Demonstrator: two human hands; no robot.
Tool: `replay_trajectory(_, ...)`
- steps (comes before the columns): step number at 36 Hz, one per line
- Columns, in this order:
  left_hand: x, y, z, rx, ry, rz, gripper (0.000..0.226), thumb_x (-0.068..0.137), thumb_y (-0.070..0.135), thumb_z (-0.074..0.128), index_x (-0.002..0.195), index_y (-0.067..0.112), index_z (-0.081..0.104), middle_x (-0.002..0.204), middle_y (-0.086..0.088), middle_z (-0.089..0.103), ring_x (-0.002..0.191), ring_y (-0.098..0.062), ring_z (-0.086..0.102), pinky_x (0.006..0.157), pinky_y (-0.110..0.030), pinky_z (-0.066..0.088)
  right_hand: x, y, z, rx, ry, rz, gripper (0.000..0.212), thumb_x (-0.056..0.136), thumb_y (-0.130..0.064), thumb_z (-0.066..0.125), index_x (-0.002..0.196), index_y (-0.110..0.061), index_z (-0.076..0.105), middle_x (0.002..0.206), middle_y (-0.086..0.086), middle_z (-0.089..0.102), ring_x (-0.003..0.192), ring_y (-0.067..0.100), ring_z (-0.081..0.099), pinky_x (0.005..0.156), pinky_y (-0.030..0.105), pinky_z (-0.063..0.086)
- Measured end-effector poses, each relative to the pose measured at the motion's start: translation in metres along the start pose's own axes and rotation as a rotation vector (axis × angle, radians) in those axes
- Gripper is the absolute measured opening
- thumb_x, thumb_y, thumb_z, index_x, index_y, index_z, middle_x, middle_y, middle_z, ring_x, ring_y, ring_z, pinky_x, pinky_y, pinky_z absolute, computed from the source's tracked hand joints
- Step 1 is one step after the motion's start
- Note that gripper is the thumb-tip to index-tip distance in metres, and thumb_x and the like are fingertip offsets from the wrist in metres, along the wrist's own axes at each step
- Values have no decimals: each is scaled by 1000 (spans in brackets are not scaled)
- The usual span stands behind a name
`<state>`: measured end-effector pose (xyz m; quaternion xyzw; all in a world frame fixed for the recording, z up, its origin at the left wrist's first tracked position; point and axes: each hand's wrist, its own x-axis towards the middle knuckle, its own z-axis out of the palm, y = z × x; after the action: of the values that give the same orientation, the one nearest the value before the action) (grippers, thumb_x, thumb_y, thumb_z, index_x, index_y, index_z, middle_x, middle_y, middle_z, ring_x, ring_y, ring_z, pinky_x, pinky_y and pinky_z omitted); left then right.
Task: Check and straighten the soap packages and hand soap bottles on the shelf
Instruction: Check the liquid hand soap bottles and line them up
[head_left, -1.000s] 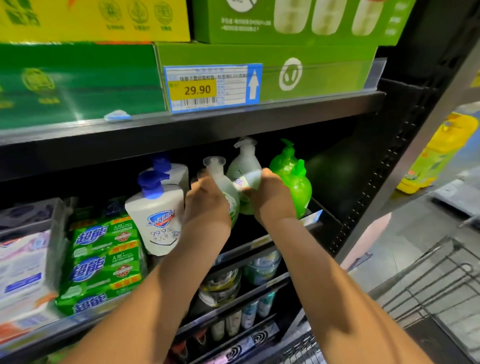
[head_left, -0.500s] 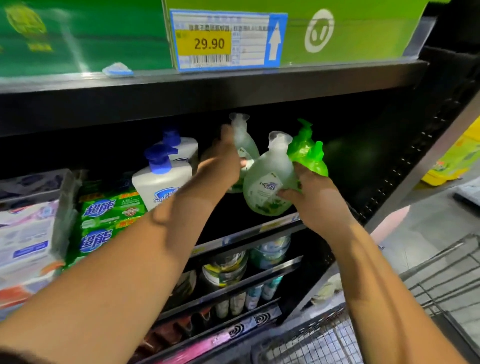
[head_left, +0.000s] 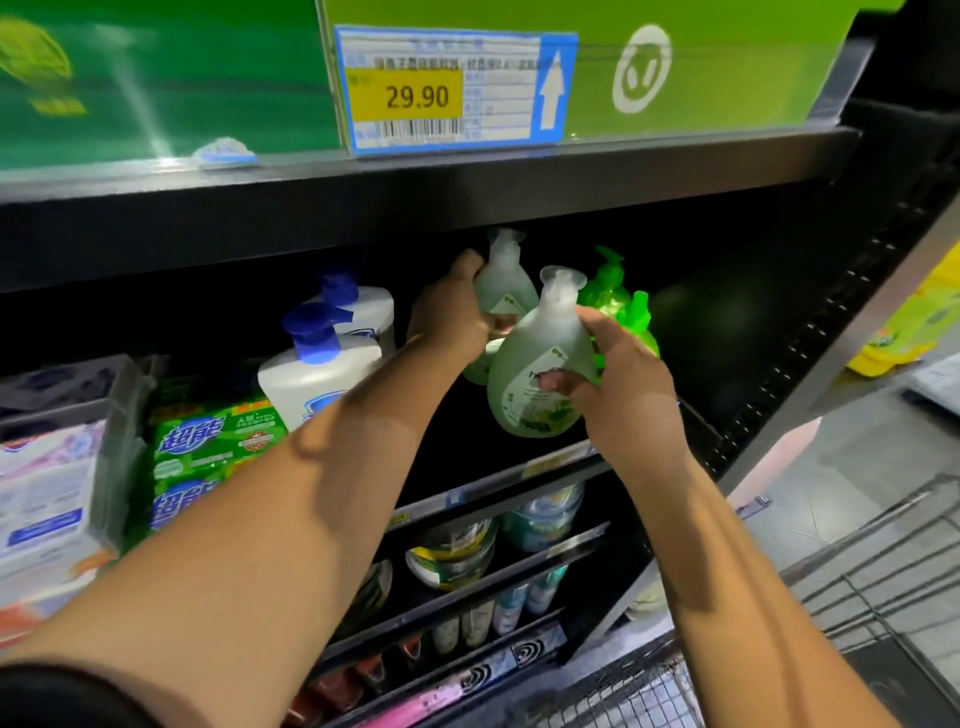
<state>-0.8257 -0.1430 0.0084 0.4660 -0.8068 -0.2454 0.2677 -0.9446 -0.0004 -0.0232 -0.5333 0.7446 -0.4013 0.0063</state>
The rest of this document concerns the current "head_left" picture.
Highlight person's left hand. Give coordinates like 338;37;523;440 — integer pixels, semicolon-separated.
408;250;500;372

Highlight person's right hand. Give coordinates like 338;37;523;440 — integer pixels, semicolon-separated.
537;307;695;485

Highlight pale green hand sanitizer bottle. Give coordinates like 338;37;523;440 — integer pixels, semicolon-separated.
462;228;539;387

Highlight white hand sanitizer bottle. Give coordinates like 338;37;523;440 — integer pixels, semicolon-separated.
258;300;384;432
319;270;396;362

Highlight bright green hand sanitizer bottle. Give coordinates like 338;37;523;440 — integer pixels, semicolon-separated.
592;289;662;377
577;244;632;317

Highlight stack of green soap boxes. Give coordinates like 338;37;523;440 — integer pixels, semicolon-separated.
142;393;290;534

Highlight stack of white purple soap boxes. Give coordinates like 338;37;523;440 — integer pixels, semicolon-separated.
0;355;155;647

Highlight person's right forearm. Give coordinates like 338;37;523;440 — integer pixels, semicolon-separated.
637;450;902;728

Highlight person's left forearm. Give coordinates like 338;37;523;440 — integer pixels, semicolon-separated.
0;337;470;695

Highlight white blue price tag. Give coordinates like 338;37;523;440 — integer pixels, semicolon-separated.
334;25;579;156

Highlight teal packets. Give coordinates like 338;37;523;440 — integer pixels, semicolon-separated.
435;562;575;657

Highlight small white blue clip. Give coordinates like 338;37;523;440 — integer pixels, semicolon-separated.
192;138;257;170

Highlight yellow plastic pack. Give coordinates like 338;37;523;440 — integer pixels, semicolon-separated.
847;247;960;380

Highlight pile of white packaged goods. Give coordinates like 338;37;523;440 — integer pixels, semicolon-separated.
907;352;960;419

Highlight pink flat pack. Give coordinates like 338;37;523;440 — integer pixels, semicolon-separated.
360;660;519;728

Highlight row of red tubes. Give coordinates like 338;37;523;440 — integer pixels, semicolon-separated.
285;630;437;728

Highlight wire basket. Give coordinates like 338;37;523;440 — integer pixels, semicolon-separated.
540;472;960;728

